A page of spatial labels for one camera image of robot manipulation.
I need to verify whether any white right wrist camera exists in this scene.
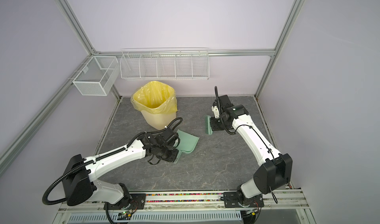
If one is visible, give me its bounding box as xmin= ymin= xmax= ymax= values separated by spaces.
xmin=212 ymin=105 xmax=220 ymax=119

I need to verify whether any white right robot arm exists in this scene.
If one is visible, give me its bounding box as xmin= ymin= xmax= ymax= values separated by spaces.
xmin=206 ymin=86 xmax=293 ymax=207

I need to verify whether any green hand brush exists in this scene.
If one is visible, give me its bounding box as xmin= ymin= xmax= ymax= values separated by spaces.
xmin=205 ymin=115 xmax=213 ymax=135

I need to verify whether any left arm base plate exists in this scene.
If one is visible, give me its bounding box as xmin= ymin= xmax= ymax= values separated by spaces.
xmin=104 ymin=193 xmax=146 ymax=211

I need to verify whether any green plastic dustpan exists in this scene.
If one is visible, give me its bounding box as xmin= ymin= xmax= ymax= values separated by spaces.
xmin=174 ymin=130 xmax=199 ymax=164

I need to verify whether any aluminium front rail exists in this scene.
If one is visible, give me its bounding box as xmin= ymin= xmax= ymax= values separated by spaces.
xmin=57 ymin=189 xmax=309 ymax=214

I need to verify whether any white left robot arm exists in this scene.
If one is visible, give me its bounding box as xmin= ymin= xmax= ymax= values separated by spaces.
xmin=42 ymin=117 xmax=183 ymax=209

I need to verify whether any long white wire basket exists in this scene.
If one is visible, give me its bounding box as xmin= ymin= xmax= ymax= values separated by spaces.
xmin=120 ymin=47 xmax=210 ymax=80

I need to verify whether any beige bin yellow bag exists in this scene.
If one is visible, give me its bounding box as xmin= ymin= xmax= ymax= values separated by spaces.
xmin=131 ymin=81 xmax=178 ymax=130

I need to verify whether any small white mesh basket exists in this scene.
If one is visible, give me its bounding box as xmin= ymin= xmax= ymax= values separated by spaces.
xmin=73 ymin=56 xmax=120 ymax=96

